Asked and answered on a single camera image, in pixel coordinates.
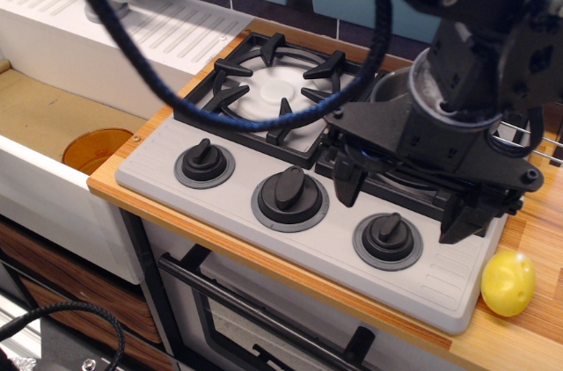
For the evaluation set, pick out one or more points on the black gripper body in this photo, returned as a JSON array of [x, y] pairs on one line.
[[413, 138]]

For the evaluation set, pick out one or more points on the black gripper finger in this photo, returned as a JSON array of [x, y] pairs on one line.
[[471, 213], [348, 178]]

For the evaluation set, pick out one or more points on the yellow toy potato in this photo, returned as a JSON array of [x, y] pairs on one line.
[[508, 283]]

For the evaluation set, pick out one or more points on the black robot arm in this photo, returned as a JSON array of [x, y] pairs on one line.
[[470, 112]]

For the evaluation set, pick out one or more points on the stainless steel pot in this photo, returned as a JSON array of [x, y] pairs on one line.
[[390, 85]]

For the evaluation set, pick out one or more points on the black middle stove knob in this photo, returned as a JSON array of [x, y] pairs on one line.
[[290, 201]]

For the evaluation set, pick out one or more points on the black stove knob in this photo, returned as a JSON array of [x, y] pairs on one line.
[[290, 201], [388, 242], [204, 166]]

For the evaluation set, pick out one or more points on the black right stove knob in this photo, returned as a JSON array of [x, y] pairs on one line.
[[388, 242]]

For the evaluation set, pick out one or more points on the grey toy stove top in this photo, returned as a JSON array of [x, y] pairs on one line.
[[440, 289]]

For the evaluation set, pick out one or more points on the black left stove knob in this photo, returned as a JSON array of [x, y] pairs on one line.
[[204, 166]]

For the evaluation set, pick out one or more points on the black left burner grate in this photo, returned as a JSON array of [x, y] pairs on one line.
[[265, 77]]

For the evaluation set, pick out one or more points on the toy oven door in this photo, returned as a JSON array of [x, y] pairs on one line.
[[245, 320]]

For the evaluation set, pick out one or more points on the orange plastic plate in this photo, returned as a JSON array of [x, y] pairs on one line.
[[89, 151]]

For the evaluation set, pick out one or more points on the white toy sink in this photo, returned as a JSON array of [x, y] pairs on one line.
[[62, 77]]

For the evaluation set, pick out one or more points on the wooden drawer front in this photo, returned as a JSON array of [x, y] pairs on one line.
[[46, 273]]

